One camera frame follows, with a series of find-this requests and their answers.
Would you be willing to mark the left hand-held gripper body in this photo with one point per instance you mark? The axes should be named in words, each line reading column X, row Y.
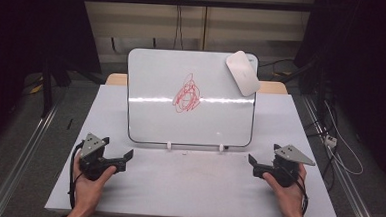
column 92, row 146

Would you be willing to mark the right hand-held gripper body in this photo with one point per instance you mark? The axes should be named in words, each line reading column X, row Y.
column 292, row 155

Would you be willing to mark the white whiteboard eraser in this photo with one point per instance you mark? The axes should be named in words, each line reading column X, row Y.
column 243, row 73

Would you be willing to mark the person's right hand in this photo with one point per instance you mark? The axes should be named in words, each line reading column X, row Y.
column 289, row 198

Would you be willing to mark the person's left hand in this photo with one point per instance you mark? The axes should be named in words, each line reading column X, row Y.
column 88, row 191

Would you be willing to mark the small black floor object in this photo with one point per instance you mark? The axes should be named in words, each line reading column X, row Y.
column 69, row 124

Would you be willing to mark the white whiteboard foot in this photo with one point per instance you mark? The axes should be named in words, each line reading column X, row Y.
column 169, row 146
column 221, row 148

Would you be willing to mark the white power strip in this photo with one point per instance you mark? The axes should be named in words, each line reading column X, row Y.
column 330, row 141

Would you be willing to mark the wooden table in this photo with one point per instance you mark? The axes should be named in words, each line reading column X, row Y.
column 273, row 87

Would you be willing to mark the black metal stand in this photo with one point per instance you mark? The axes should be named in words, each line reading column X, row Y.
column 47, row 87

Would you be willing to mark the red marker scribble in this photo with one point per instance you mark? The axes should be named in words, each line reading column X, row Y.
column 187, row 95

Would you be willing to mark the white whiteboard with black rim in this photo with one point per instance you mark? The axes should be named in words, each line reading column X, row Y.
column 162, row 73

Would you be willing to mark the dark curtain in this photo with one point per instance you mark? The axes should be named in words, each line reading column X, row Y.
column 367, row 64
column 25, row 29

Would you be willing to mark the metal floor rail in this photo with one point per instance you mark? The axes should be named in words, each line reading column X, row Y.
column 350, row 183
column 24, row 159

